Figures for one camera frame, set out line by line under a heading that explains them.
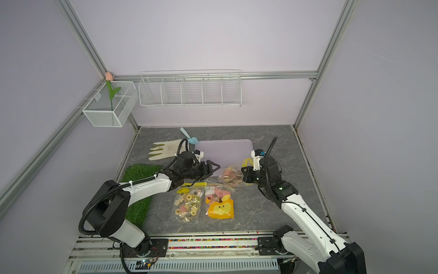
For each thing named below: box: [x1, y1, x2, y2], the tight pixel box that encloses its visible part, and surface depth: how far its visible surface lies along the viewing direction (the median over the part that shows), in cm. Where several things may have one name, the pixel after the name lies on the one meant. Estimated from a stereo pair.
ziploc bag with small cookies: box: [172, 182, 208, 224], surface depth 85 cm
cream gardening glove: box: [147, 139, 189, 161], surface depth 110 cm
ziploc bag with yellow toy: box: [204, 185, 235, 220], surface depth 84 cm
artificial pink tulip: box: [105, 71, 122, 112], surface depth 92 cm
